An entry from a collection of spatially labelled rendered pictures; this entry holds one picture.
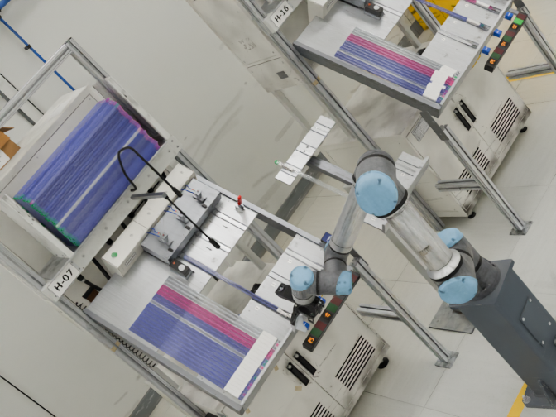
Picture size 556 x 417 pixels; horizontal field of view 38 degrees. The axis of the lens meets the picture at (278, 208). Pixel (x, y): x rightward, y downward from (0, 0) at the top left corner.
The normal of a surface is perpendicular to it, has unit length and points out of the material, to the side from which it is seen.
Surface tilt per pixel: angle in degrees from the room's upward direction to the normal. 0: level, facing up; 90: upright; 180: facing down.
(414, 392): 0
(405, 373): 0
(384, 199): 83
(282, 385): 90
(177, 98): 90
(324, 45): 44
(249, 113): 90
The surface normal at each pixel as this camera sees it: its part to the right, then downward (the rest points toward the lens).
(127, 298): -0.10, -0.50
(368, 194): -0.17, 0.49
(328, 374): 0.55, -0.02
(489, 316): -0.44, 0.74
